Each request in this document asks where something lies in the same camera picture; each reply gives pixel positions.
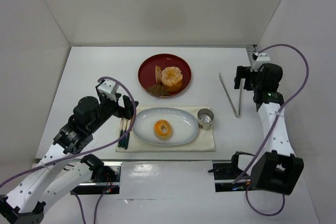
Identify gold knife green handle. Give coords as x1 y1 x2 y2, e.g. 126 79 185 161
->
124 132 130 150

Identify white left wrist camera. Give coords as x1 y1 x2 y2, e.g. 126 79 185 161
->
96 79 119 102

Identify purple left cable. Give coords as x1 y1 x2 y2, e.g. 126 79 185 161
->
0 76 139 224

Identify silver metal cup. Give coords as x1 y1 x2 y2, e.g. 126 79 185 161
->
197 108 214 130

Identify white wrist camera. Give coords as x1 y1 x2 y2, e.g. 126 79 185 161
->
250 52 270 72
96 79 119 102

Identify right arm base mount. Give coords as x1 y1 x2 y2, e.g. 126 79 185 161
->
208 163 250 193

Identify cream cloth placemat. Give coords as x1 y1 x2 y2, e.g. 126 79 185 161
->
115 105 215 153

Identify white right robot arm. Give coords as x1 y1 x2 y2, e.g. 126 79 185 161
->
234 63 304 195

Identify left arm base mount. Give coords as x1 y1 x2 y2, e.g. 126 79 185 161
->
72 162 122 195

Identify pale blue oval plate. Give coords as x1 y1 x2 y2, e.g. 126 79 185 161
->
132 107 198 147

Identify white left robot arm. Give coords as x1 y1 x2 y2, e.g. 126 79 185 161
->
1 81 139 223

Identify brown chocolate croissant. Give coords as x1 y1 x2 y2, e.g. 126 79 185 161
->
146 83 169 97

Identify gold fork green handle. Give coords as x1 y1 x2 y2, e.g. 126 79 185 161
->
118 118 124 147

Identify silver metal tongs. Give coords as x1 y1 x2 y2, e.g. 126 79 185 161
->
218 72 243 118

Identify red round lacquer tray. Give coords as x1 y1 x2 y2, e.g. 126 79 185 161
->
138 54 192 98

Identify sugared orange round pastry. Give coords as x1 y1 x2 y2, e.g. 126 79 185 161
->
162 67 183 92

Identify ring donut bread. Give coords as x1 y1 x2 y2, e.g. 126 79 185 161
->
153 120 173 140

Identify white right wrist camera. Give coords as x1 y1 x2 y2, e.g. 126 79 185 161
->
250 52 270 72

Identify baguette slice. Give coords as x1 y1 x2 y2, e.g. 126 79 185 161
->
155 65 162 83

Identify gold spoon green handle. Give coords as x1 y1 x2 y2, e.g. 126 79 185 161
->
121 119 132 148

